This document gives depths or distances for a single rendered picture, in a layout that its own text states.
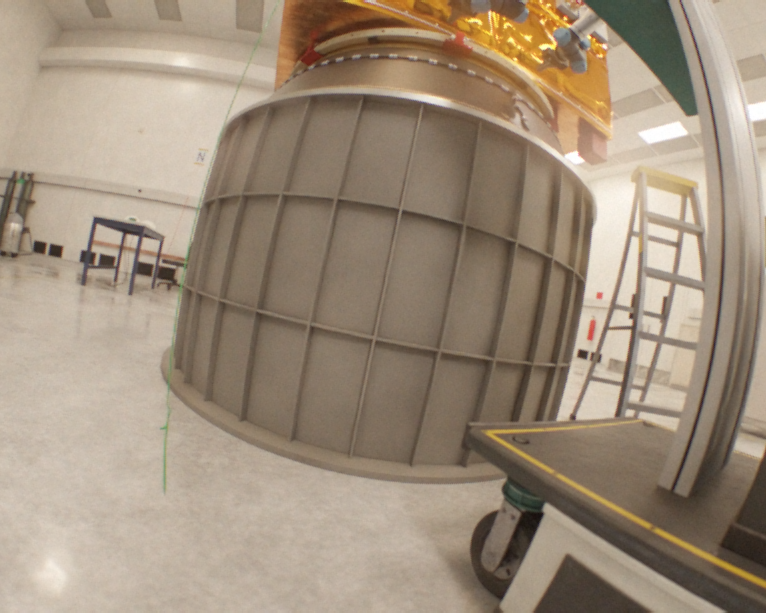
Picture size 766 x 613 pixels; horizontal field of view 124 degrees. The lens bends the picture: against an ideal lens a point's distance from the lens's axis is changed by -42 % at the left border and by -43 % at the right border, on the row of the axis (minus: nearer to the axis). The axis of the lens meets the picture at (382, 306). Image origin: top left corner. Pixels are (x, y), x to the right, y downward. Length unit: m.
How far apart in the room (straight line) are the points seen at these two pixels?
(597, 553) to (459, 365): 0.78
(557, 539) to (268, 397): 0.93
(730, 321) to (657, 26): 0.74
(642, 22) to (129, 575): 1.52
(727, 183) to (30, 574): 1.21
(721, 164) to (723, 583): 0.56
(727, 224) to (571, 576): 0.53
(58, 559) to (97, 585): 0.09
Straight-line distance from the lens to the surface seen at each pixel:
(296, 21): 1.93
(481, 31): 1.93
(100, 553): 0.72
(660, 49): 1.12
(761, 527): 0.48
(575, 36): 1.60
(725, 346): 0.58
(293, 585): 0.68
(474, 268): 1.09
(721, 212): 0.63
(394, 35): 1.72
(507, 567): 0.73
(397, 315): 1.02
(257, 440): 1.11
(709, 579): 0.43
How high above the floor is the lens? 0.50
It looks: 1 degrees down
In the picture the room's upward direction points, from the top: 12 degrees clockwise
